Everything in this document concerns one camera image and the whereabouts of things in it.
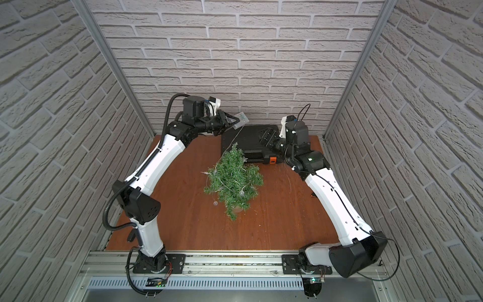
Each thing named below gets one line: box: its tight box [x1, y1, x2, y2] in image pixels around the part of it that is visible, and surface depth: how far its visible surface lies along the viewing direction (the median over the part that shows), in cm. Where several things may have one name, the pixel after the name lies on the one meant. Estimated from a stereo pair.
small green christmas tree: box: [203, 142, 264, 221], surface depth 68 cm
